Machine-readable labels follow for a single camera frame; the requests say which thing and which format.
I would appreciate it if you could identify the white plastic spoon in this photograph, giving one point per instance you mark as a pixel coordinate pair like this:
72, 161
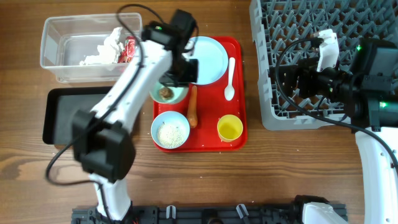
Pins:
229, 90

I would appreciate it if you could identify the white rice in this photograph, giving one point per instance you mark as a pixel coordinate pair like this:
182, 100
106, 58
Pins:
170, 136

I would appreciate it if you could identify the blue bowl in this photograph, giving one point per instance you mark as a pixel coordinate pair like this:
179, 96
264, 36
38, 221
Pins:
172, 117

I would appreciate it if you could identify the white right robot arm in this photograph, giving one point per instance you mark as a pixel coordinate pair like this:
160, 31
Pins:
367, 93

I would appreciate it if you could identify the red serving tray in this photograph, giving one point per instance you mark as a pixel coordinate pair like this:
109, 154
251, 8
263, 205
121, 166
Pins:
212, 105

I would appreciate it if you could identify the green bowl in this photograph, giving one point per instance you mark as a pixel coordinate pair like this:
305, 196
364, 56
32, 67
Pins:
179, 94

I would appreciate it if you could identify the black waste tray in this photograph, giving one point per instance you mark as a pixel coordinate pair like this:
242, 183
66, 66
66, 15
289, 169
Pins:
62, 104

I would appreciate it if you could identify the clear plastic waste bin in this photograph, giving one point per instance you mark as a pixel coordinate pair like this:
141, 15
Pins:
67, 40

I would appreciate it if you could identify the orange carrot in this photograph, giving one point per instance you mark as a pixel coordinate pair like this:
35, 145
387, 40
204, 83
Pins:
192, 108

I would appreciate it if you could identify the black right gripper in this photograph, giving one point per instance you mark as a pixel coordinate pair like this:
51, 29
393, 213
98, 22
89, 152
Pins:
305, 71

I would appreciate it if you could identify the red snack wrapper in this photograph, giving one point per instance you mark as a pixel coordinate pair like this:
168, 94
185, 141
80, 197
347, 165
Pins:
128, 51

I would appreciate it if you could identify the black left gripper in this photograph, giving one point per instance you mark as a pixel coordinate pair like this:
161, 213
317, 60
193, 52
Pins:
191, 78

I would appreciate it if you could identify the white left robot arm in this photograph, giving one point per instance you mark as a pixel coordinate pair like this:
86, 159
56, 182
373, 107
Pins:
102, 137

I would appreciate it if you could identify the brown food scrap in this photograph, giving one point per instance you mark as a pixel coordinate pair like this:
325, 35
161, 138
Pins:
166, 93

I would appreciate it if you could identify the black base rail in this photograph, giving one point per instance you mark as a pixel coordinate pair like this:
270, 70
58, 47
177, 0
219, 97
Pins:
155, 215

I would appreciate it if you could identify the light blue plate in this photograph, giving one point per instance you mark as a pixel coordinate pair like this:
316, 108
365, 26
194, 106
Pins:
212, 59

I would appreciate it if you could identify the yellow cup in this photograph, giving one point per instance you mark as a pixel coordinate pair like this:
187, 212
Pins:
229, 128

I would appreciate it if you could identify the grey dishwasher rack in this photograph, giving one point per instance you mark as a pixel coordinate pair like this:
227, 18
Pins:
276, 24

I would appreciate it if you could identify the white crumpled tissue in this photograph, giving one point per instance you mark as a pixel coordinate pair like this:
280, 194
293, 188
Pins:
109, 52

